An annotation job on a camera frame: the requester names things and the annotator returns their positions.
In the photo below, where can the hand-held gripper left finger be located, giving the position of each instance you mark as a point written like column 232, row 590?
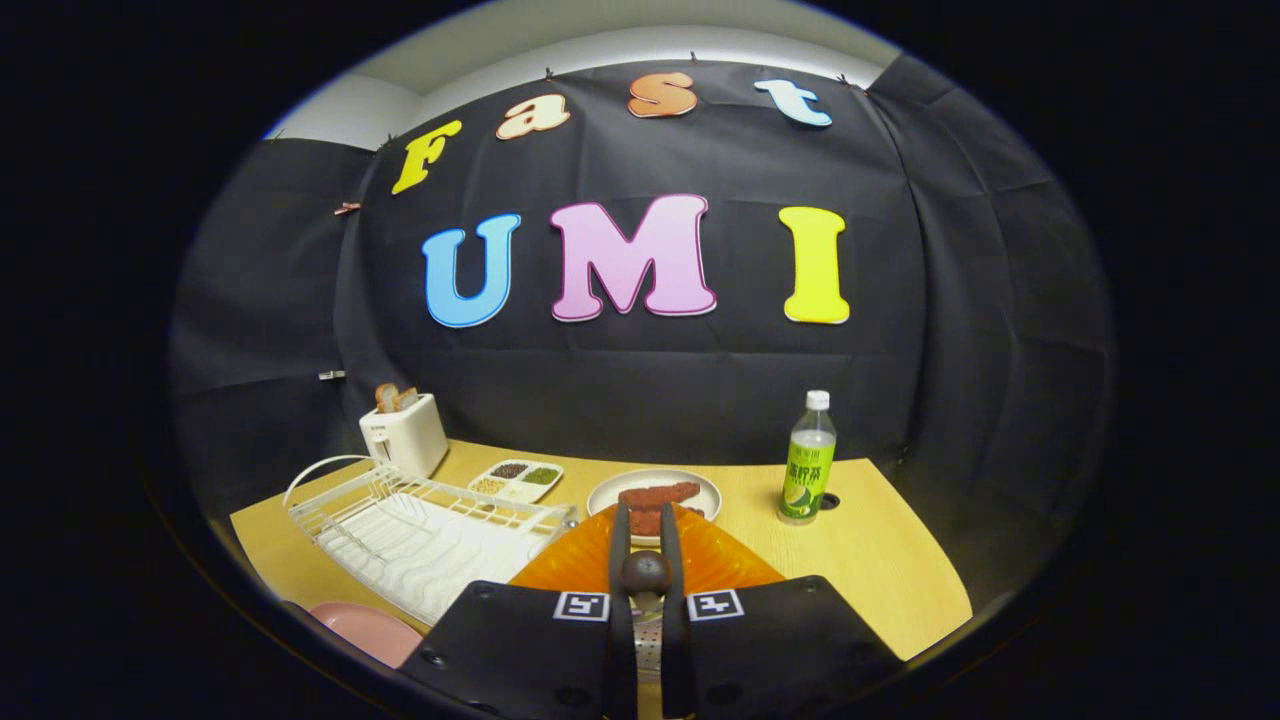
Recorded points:
column 520, row 650

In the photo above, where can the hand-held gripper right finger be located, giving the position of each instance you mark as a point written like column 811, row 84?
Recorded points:
column 790, row 650

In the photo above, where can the pink plate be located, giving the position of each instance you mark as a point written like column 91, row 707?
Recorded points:
column 370, row 630

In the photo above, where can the white plate with meat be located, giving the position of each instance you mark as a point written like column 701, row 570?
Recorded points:
column 605, row 495

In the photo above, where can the white divided bean tray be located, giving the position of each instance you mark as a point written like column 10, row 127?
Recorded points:
column 515, row 480

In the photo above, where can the red meat piece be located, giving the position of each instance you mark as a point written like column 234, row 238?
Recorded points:
column 660, row 494
column 645, row 522

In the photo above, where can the green label drink bottle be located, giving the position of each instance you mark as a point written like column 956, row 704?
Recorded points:
column 806, row 470

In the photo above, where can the white toaster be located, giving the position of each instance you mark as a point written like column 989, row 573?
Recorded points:
column 405, row 440

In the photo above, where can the toast slice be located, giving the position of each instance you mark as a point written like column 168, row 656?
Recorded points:
column 407, row 399
column 385, row 398

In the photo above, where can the black backdrop cloth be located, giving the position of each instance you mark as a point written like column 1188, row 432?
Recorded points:
column 650, row 400

